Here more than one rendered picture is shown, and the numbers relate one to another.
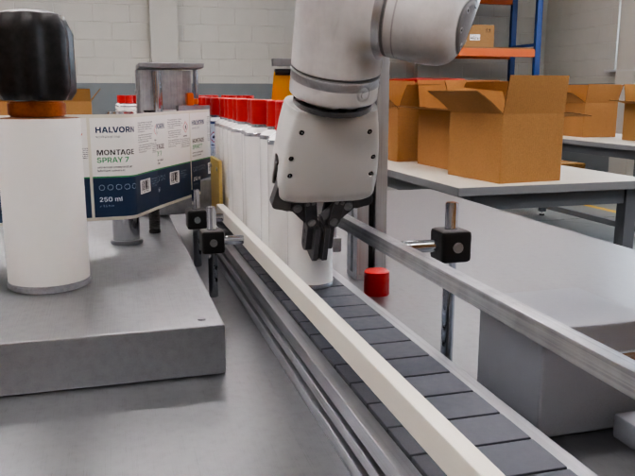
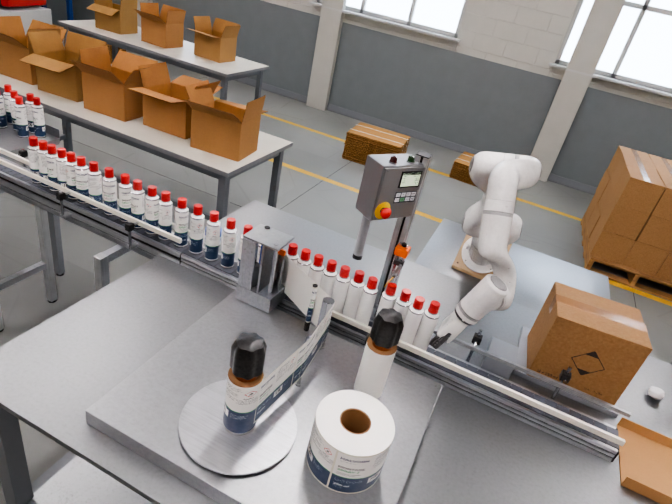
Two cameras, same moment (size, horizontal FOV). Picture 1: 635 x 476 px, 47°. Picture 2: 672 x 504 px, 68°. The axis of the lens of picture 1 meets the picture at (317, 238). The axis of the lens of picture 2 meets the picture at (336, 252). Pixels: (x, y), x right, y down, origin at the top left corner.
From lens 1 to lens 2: 164 cm
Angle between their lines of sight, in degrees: 55
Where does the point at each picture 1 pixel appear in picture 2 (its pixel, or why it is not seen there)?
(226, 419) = (466, 412)
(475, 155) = (217, 141)
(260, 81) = not seen: outside the picture
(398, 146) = (125, 111)
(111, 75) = not seen: outside the picture
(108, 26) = not seen: outside the picture
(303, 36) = (480, 312)
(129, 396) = (439, 417)
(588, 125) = (168, 39)
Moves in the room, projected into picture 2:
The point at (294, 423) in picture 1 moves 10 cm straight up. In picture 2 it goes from (475, 404) to (486, 382)
